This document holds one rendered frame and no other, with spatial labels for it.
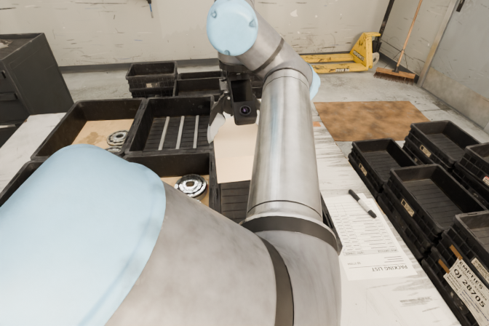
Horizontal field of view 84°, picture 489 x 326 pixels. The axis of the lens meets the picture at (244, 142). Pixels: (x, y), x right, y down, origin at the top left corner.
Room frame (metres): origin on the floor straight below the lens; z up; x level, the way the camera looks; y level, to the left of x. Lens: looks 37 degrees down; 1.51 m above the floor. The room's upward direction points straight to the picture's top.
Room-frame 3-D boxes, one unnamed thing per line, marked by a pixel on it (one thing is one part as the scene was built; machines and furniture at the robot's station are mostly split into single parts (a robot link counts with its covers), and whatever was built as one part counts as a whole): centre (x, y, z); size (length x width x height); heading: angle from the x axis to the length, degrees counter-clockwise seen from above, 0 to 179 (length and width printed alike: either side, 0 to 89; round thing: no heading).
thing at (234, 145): (0.53, 0.01, 1.08); 0.16 x 0.12 x 0.07; 8
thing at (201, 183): (0.62, 0.18, 0.86); 0.10 x 0.10 x 0.01
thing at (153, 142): (0.90, 0.27, 0.87); 0.40 x 0.30 x 0.11; 5
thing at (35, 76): (1.89, 1.75, 0.45); 0.60 x 0.45 x 0.90; 8
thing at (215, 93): (1.90, 0.33, 0.37); 0.40 x 0.30 x 0.45; 98
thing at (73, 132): (0.87, 0.57, 0.87); 0.40 x 0.30 x 0.11; 5
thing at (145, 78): (2.24, 0.79, 0.37); 0.40 x 0.30 x 0.45; 99
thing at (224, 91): (0.56, 0.02, 1.24); 0.09 x 0.08 x 0.12; 8
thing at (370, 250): (0.55, -0.40, 0.70); 0.33 x 0.23 x 0.01; 8
